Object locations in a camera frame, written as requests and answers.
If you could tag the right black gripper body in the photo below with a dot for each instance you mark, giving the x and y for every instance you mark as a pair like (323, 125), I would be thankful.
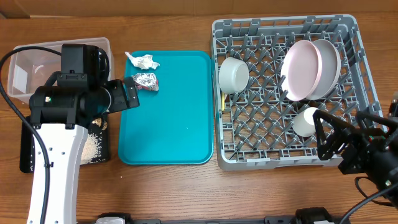
(352, 162)

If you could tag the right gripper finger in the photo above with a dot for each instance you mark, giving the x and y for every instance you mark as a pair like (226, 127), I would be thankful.
(363, 118)
(327, 146)

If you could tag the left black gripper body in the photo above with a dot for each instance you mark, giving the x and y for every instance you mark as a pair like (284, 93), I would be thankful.
(118, 99)

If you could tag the foil wrapper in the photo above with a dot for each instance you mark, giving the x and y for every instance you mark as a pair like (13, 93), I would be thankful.
(146, 81)

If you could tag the white tissue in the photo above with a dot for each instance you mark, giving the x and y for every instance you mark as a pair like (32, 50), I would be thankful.
(144, 62)

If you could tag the brown food scrap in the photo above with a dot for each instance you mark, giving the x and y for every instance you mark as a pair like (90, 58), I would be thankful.
(101, 123)

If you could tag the white plastic cup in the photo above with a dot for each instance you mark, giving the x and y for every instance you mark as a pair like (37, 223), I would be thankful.
(304, 123)

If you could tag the grey plate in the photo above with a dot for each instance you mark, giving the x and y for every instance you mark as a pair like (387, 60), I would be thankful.
(331, 66)

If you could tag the white pink-rimmed plate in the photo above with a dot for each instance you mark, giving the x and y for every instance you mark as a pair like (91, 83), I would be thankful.
(301, 70)

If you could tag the yellow plastic spoon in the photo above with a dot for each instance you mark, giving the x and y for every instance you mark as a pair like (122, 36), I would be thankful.
(223, 97)

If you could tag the grey bowl with rice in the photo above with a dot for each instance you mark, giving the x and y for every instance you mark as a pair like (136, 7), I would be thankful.
(233, 75)

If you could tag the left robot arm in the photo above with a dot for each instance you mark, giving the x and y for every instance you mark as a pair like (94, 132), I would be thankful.
(61, 113)

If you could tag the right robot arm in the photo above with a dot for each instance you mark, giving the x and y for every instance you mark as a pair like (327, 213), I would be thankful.
(382, 182)

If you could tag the grey dishwasher rack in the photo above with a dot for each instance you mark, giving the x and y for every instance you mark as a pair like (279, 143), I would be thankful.
(255, 129)

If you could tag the teal serving tray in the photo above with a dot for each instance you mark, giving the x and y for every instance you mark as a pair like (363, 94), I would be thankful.
(173, 125)

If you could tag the pile of white rice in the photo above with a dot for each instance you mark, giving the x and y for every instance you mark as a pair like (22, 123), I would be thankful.
(92, 150)

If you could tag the clear plastic bin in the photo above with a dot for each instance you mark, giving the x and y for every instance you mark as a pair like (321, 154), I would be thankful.
(31, 68)

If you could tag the black tray bin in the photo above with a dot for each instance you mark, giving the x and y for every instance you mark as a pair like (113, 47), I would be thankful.
(26, 161)

